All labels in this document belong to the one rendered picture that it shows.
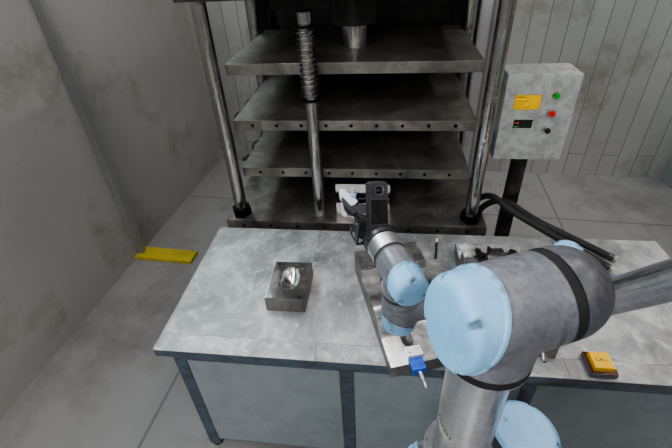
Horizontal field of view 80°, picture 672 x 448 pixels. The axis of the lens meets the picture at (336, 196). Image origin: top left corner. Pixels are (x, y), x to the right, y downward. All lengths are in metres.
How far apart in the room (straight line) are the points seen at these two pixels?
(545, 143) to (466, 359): 1.67
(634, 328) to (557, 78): 0.99
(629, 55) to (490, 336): 3.66
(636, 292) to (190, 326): 1.37
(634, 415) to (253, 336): 1.38
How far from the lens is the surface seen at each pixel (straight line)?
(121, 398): 2.63
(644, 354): 1.75
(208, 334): 1.62
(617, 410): 1.89
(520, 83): 1.92
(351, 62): 1.78
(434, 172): 1.97
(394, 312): 0.86
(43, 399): 2.86
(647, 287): 0.99
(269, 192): 2.31
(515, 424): 0.88
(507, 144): 2.03
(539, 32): 3.75
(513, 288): 0.49
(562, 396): 1.76
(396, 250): 0.82
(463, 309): 0.47
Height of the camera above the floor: 2.01
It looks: 34 degrees down
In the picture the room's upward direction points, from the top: 3 degrees counter-clockwise
